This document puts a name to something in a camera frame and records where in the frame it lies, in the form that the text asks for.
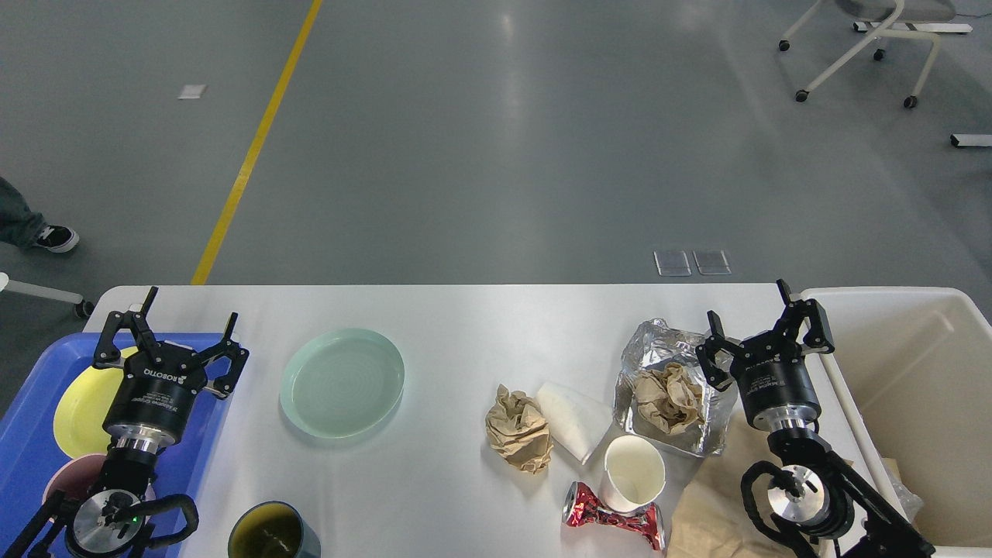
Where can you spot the brown paper in foil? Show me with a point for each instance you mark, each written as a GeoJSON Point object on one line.
{"type": "Point", "coordinates": [669, 399]}

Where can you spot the white chair base leg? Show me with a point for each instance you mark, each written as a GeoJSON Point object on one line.
{"type": "Point", "coordinates": [82, 308]}

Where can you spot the crumpled brown paper ball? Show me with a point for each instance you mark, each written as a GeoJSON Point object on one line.
{"type": "Point", "coordinates": [518, 431]}

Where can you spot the crushed red can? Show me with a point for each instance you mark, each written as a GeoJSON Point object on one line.
{"type": "Point", "coordinates": [582, 506]}

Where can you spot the clear plastic wrap in bin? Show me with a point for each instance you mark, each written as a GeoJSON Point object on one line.
{"type": "Point", "coordinates": [911, 503]}

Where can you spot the yellow plate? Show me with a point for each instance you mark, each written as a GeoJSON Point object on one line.
{"type": "Point", "coordinates": [79, 416]}

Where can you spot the brown paper bag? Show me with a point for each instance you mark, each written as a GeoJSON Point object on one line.
{"type": "Point", "coordinates": [710, 519]}

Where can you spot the blue plastic tray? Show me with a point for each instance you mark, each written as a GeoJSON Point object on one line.
{"type": "Point", "coordinates": [30, 456]}

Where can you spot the mint green plate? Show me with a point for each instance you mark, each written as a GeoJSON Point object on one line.
{"type": "Point", "coordinates": [342, 383]}

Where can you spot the white crushed paper cup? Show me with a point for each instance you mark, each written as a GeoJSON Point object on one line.
{"type": "Point", "coordinates": [576, 421]}

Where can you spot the dark teal mug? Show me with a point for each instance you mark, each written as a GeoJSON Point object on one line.
{"type": "Point", "coordinates": [273, 529]}

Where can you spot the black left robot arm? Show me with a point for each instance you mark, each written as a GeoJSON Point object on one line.
{"type": "Point", "coordinates": [116, 523]}

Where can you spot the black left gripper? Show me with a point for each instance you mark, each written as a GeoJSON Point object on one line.
{"type": "Point", "coordinates": [160, 387]}

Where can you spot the white rolling chair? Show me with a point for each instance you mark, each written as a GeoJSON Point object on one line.
{"type": "Point", "coordinates": [883, 20]}

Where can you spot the beige plastic bin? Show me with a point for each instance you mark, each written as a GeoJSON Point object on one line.
{"type": "Point", "coordinates": [913, 365]}

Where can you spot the white table leg bar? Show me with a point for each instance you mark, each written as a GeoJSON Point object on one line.
{"type": "Point", "coordinates": [968, 140]}

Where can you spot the person leg with sneaker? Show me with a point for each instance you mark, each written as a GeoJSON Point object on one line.
{"type": "Point", "coordinates": [24, 228]}

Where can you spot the pink ribbed mug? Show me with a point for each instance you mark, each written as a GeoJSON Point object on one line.
{"type": "Point", "coordinates": [97, 472]}

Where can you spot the silver foil container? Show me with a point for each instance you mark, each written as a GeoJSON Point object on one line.
{"type": "Point", "coordinates": [653, 345]}

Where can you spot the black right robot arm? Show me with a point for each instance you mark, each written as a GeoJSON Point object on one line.
{"type": "Point", "coordinates": [812, 493]}

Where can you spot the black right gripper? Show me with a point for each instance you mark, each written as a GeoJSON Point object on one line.
{"type": "Point", "coordinates": [770, 371]}

